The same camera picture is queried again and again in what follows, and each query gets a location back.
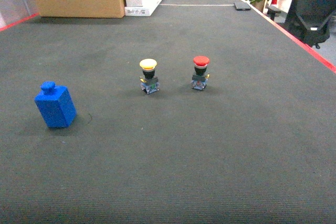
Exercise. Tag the red mushroom push button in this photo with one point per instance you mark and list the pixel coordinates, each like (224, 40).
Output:
(200, 76)

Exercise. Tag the yellow mushroom push button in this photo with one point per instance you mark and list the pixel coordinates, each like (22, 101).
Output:
(149, 81)

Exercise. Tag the black flat device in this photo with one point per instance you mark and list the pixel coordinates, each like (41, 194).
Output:
(242, 6)

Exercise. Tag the white flat carton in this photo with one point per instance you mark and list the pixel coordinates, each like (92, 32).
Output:
(144, 11)

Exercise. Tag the blue block part with knob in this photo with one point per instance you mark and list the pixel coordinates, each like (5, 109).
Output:
(55, 105)

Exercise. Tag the black office chair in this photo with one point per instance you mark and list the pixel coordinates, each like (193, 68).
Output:
(308, 20)

